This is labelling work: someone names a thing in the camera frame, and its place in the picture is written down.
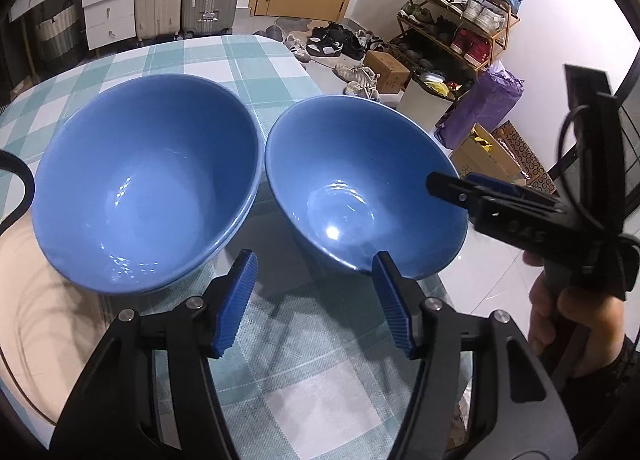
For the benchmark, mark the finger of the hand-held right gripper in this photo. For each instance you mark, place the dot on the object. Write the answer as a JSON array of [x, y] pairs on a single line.
[[520, 192], [457, 192]]

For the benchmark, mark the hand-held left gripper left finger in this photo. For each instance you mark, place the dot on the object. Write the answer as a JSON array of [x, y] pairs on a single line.
[[232, 305]]

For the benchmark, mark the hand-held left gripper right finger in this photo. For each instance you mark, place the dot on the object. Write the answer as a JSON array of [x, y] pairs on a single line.
[[395, 305]]

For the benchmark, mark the cream round plate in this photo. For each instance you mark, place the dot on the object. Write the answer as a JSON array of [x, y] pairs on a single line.
[[45, 320]]

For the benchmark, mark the person's right forearm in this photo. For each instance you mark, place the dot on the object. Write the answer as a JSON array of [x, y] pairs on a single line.
[[610, 390]]

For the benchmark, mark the person's right hand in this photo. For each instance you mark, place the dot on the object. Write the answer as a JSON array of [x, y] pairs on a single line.
[[592, 330]]

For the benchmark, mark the patterned cardboard box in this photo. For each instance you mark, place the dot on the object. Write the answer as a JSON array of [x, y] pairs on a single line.
[[525, 154]]

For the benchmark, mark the open cardboard box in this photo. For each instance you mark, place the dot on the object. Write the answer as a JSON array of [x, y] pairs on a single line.
[[480, 159]]

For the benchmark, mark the purple bag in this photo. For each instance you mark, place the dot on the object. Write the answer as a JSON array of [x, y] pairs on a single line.
[[480, 104]]

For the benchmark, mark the white trash bin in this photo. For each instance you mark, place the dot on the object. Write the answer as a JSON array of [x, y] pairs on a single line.
[[420, 104]]

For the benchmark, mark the teal checked tablecloth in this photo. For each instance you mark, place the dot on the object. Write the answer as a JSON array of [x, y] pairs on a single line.
[[310, 380]]

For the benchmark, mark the brown cardboard box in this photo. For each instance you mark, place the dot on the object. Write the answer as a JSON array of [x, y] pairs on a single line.
[[387, 70]]

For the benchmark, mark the wooden shoe rack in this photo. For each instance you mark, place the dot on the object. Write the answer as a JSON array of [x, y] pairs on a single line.
[[502, 47]]

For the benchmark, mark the pile of loose shoes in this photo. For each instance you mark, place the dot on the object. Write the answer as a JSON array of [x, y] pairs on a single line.
[[330, 47]]

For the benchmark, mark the grey doormat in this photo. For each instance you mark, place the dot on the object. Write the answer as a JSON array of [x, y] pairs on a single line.
[[287, 25]]

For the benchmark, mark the woven laundry basket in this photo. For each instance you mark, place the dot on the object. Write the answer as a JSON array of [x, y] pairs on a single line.
[[57, 32]]

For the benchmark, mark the white dressing table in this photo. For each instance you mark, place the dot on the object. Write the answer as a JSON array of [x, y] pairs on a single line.
[[107, 4]]

